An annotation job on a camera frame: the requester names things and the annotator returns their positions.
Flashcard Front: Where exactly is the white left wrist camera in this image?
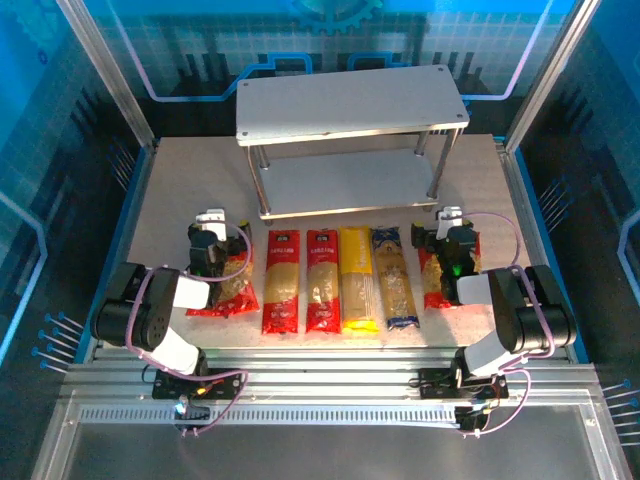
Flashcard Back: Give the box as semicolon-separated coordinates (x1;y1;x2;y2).
194;208;227;239

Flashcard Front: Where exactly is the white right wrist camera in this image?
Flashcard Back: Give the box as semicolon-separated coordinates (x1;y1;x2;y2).
435;205;465;240

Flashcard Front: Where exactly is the yellow spaghetti bag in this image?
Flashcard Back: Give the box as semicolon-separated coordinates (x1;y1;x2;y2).
338;225;381;335

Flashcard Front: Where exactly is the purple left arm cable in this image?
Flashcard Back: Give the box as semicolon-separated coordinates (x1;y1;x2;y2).
124;221;252;437

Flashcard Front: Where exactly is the two-tier metal shelf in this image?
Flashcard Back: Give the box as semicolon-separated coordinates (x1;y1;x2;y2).
235;64;472;227

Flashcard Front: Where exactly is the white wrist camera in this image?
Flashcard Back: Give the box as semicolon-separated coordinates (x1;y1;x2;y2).
194;208;227;239
435;205;465;240

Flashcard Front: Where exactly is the black connector block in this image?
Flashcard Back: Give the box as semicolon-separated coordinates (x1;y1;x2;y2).
453;403;490;437
172;395;212;437

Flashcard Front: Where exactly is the aluminium front frame rail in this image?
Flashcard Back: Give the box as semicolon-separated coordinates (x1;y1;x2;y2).
62;347;604;407

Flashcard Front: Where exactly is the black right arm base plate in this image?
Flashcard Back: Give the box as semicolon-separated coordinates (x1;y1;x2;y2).
418;366;510;401

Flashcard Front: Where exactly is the blue spaghetti bag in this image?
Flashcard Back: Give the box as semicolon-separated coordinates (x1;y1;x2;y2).
369;226;421;332

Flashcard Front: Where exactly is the red spaghetti bag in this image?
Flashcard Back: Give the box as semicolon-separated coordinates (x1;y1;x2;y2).
304;229;344;336
261;229;303;336

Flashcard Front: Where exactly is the red macaroni pasta bag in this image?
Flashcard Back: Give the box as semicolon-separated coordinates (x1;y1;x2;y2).
416;233;484;312
185;233;262;319

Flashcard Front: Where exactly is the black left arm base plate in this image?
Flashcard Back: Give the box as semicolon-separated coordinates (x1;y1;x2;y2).
151;366;242;401

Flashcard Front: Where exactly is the slotted white cable duct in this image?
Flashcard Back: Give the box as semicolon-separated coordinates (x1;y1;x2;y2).
78;403;460;427

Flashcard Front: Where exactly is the aluminium frame post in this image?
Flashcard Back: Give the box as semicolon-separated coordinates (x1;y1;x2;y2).
55;0;157;149
503;0;601;149

